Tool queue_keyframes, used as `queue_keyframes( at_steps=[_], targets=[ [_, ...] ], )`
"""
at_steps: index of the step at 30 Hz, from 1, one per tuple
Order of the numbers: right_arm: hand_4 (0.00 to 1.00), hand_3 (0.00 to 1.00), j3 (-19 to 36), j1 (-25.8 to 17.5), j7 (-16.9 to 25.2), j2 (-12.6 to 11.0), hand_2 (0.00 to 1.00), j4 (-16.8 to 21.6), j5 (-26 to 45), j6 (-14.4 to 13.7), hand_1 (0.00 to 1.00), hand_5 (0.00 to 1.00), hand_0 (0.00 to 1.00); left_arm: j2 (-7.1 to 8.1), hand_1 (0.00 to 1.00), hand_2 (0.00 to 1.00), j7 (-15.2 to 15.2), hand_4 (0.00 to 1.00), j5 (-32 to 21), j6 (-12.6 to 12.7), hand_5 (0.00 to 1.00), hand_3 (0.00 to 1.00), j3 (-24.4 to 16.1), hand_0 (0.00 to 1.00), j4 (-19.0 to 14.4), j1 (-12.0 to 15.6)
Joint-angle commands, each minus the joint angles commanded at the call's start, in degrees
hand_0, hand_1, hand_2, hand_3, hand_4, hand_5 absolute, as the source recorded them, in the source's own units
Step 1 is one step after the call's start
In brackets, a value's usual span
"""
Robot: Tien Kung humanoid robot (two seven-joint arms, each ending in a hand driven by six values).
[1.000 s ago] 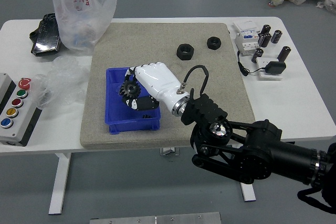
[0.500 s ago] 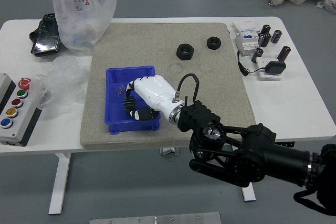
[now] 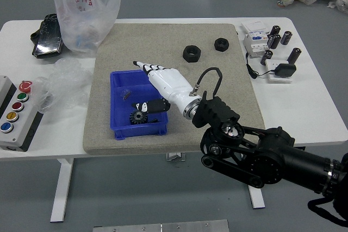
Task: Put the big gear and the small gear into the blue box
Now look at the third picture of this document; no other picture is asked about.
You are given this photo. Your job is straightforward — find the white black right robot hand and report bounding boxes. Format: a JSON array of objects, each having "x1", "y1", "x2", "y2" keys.
[{"x1": 131, "y1": 60, "x2": 202, "y2": 114}]

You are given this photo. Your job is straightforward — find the black metal gear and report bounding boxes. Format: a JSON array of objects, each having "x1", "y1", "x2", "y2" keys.
[{"x1": 129, "y1": 110, "x2": 149, "y2": 126}]

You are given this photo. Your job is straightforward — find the big black hex nut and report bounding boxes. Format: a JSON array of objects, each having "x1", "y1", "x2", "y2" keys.
[{"x1": 182, "y1": 45, "x2": 202, "y2": 63}]

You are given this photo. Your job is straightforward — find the blue plastic box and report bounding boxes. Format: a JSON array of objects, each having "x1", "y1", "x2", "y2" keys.
[{"x1": 109, "y1": 70, "x2": 169, "y2": 141}]

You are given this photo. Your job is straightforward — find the small black hex nut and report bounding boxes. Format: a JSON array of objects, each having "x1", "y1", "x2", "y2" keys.
[{"x1": 214, "y1": 37, "x2": 231, "y2": 52}]

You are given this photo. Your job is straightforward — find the small white cardboard box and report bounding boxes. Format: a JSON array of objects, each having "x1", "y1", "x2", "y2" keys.
[{"x1": 241, "y1": 21, "x2": 270, "y2": 36}]

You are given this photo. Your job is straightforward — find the grey push-button control box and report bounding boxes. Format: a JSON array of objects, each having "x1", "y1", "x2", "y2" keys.
[{"x1": 0, "y1": 75, "x2": 44, "y2": 153}]

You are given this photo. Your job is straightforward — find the grey-brown mat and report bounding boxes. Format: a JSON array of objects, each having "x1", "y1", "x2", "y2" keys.
[{"x1": 82, "y1": 23, "x2": 266, "y2": 154}]

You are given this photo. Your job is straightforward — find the white circuit breaker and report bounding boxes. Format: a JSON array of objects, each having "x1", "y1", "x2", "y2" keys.
[{"x1": 243, "y1": 33, "x2": 272, "y2": 59}]

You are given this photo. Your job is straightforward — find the clear crumpled plastic wrap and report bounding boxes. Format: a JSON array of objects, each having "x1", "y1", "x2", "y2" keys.
[{"x1": 34, "y1": 58, "x2": 95, "y2": 115}]

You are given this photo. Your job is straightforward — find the white power socket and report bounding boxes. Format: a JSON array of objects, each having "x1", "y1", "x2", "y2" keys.
[{"x1": 265, "y1": 59, "x2": 295, "y2": 84}]

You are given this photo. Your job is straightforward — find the white plastic bag red print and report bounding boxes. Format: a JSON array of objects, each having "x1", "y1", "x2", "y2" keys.
[{"x1": 53, "y1": 0, "x2": 128, "y2": 59}]

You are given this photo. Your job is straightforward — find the black plug adapter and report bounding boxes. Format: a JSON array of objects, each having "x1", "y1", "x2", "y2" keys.
[{"x1": 274, "y1": 63, "x2": 297, "y2": 78}]

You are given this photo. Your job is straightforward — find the black plastic tray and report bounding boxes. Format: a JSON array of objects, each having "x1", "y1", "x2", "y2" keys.
[{"x1": 29, "y1": 13, "x2": 65, "y2": 60}]

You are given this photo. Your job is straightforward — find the wide grey metal plate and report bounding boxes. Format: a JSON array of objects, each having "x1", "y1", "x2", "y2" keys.
[{"x1": 92, "y1": 219, "x2": 230, "y2": 232}]

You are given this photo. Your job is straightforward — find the white table leg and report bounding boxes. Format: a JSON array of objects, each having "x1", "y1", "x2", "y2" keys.
[
  {"x1": 50, "y1": 158, "x2": 74, "y2": 223},
  {"x1": 240, "y1": 149, "x2": 266, "y2": 210}
]

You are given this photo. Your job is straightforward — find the silver metal bracket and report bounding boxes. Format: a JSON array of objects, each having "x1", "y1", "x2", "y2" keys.
[{"x1": 165, "y1": 152, "x2": 187, "y2": 162}]

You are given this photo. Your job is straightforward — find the black power cord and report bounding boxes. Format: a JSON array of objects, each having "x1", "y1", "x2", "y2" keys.
[{"x1": 245, "y1": 52, "x2": 277, "y2": 79}]

